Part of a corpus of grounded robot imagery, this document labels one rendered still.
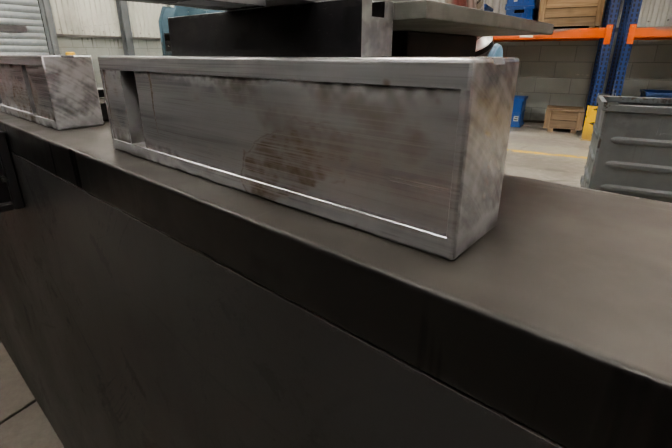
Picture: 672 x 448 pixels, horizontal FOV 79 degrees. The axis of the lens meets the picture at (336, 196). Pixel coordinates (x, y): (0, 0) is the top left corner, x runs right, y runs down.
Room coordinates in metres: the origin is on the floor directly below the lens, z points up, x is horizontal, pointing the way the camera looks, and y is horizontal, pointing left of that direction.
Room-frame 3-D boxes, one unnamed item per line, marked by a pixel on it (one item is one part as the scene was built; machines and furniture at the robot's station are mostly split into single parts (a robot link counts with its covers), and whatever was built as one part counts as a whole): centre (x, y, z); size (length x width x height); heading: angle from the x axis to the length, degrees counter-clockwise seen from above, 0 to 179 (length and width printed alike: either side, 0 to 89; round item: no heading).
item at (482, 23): (0.41, -0.07, 1.00); 0.26 x 0.18 x 0.01; 140
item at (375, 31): (0.31, 0.05, 0.99); 0.20 x 0.03 x 0.03; 50
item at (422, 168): (0.33, 0.07, 0.92); 0.39 x 0.06 x 0.10; 50
